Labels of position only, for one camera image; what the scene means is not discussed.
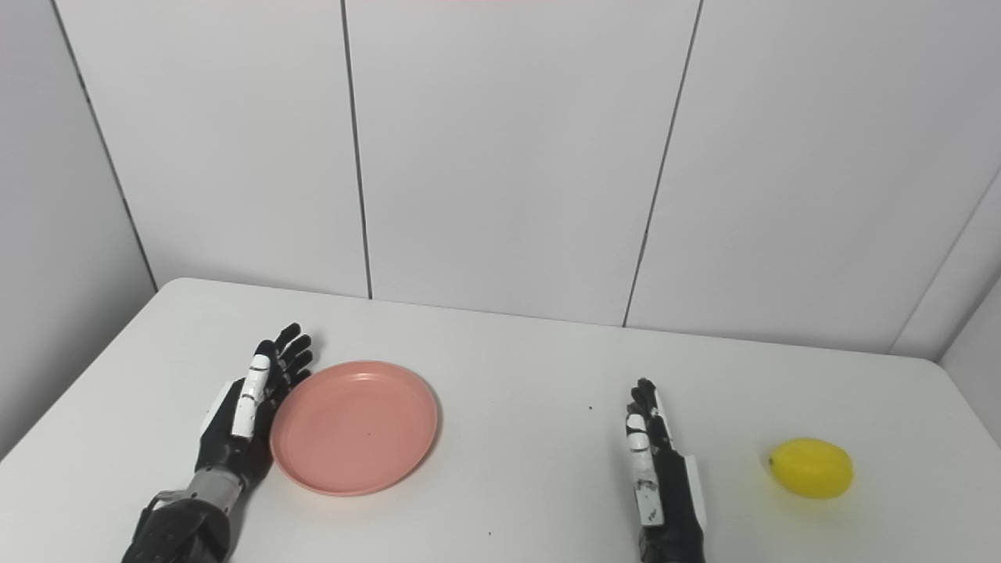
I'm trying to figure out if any yellow lemon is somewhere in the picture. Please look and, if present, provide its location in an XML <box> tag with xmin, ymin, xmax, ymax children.
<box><xmin>767</xmin><ymin>437</ymin><xmax>855</xmax><ymax>500</ymax></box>

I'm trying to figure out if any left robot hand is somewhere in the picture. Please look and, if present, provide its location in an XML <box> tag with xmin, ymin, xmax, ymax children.
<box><xmin>194</xmin><ymin>322</ymin><xmax>315</xmax><ymax>492</ymax></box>

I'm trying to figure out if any pink round plate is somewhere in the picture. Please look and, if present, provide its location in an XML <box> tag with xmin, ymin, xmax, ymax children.
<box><xmin>269</xmin><ymin>360</ymin><xmax>440</xmax><ymax>498</ymax></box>

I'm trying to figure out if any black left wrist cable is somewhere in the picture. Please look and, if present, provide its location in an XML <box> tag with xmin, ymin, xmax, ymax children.
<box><xmin>131</xmin><ymin>490</ymin><xmax>188</xmax><ymax>540</ymax></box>

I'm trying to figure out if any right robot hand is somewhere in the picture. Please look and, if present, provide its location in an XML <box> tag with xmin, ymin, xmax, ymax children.
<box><xmin>624</xmin><ymin>378</ymin><xmax>709</xmax><ymax>563</ymax></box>

